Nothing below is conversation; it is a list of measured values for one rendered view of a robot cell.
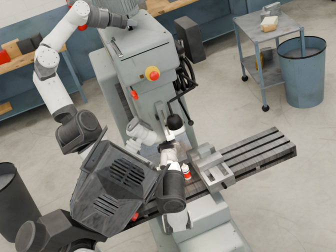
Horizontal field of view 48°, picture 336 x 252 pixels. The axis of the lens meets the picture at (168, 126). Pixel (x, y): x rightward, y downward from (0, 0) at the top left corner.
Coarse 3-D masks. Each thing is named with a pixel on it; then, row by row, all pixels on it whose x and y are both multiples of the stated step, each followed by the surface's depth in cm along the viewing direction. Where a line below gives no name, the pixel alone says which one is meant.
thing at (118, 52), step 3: (105, 39) 163; (114, 39) 160; (108, 42) 160; (111, 42) 158; (114, 42) 157; (111, 45) 155; (114, 45) 154; (114, 48) 152; (117, 48) 151; (117, 51) 148; (120, 51) 147; (117, 54) 145; (120, 54) 145; (120, 57) 144
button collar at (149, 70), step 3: (150, 66) 155; (153, 66) 154; (147, 69) 154; (150, 69) 154; (153, 69) 154; (156, 69) 155; (147, 72) 154; (150, 72) 155; (159, 72) 156; (147, 75) 155; (147, 78) 156
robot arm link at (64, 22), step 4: (64, 16) 155; (60, 20) 153; (64, 20) 154; (60, 24) 147; (64, 24) 147; (68, 24) 148; (72, 24) 156; (68, 28) 148; (72, 28) 156; (72, 32) 151
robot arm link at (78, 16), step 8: (72, 0) 152; (80, 0) 149; (88, 0) 156; (72, 8) 148; (80, 8) 148; (88, 8) 150; (96, 8) 154; (72, 16) 151; (80, 16) 149; (88, 16) 153; (96, 16) 154; (80, 24) 156; (88, 24) 156; (96, 24) 156
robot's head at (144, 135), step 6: (144, 126) 150; (138, 132) 144; (144, 132) 146; (150, 132) 147; (132, 138) 148; (138, 138) 146; (144, 138) 147; (150, 138) 147; (132, 144) 144; (138, 144) 146; (144, 144) 150; (150, 144) 149
